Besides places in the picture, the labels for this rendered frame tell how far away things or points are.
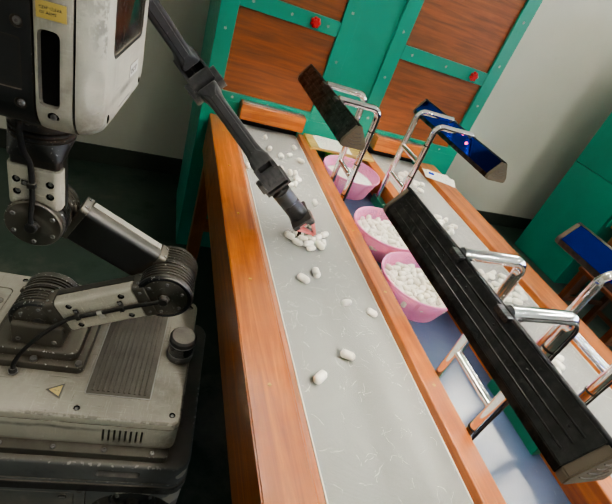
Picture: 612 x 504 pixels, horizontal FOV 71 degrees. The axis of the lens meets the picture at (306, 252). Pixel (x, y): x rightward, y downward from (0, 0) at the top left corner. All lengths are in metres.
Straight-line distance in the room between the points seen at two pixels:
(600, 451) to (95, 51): 0.82
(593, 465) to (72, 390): 1.03
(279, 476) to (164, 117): 2.43
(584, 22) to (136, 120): 3.11
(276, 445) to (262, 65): 1.57
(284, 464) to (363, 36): 1.73
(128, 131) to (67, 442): 2.09
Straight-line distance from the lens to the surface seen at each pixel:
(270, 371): 0.91
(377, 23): 2.09
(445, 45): 2.26
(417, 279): 1.45
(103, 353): 1.26
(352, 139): 1.30
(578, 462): 0.67
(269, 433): 0.83
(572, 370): 1.52
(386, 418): 0.98
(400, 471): 0.93
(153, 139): 2.97
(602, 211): 3.86
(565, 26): 3.80
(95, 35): 0.69
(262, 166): 1.23
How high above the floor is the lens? 1.45
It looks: 33 degrees down
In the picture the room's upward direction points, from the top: 22 degrees clockwise
